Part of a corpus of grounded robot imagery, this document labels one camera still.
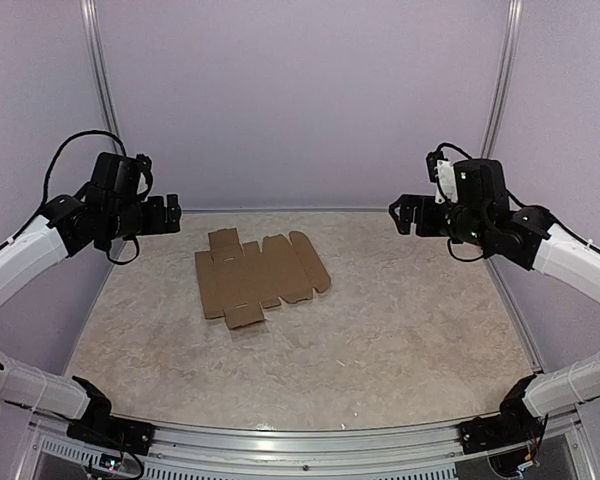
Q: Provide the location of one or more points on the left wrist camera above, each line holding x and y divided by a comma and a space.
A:
146, 179

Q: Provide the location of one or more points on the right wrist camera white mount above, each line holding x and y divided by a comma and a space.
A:
441, 173

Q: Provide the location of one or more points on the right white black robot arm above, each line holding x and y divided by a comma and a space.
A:
472, 205

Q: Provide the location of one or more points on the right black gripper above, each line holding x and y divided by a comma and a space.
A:
409, 202

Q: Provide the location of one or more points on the brown cardboard box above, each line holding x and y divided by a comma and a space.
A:
239, 281

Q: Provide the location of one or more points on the aluminium corner post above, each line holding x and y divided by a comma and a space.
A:
503, 78
97, 61

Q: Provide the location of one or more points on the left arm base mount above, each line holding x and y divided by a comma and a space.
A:
124, 435

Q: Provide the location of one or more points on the left aluminium corner post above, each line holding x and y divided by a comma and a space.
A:
97, 61

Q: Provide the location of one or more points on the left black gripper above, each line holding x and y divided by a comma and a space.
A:
173, 214

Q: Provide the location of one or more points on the small circuit board with led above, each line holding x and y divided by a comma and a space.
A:
110, 463

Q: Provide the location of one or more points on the right aluminium corner post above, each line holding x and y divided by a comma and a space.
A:
503, 78

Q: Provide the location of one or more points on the front aluminium frame rail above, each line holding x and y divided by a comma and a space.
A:
425, 451

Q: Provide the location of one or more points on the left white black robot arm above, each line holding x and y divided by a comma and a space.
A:
115, 204

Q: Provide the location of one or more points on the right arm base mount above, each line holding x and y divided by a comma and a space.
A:
482, 434

